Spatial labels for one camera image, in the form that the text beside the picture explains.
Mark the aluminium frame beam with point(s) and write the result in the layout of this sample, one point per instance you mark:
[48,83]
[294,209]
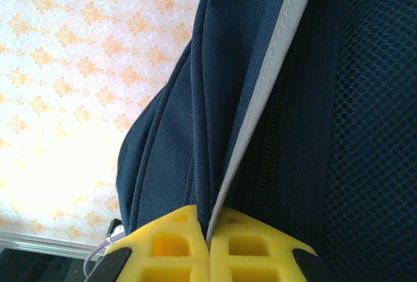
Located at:
[39,239]

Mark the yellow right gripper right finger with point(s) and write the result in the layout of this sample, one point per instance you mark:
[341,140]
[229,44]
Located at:
[260,256]

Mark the navy blue backpack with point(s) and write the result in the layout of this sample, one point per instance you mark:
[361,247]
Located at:
[293,132]

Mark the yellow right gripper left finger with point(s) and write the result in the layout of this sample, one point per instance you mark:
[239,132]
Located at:
[163,252]

